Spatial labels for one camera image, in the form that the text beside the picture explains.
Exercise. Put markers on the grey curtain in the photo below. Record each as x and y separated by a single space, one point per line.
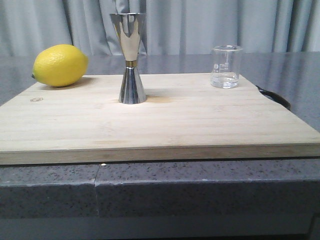
173 27

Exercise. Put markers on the silver double jigger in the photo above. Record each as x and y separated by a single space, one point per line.
129 28

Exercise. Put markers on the wooden cutting board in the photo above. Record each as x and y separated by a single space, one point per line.
183 118

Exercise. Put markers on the clear glass beaker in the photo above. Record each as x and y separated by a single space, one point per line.
226 64

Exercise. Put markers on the yellow lemon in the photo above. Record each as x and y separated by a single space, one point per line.
60 65

